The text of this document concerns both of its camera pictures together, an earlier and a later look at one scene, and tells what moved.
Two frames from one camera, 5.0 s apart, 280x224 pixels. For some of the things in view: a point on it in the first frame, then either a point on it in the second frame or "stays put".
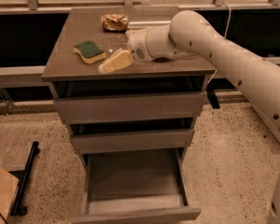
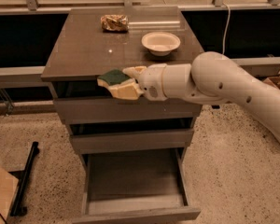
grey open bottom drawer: (135, 185) stays put
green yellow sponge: (90, 51) → (113, 77)
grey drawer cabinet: (150, 107) stays put
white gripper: (137, 45) → (151, 81)
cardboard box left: (4, 186) stays put
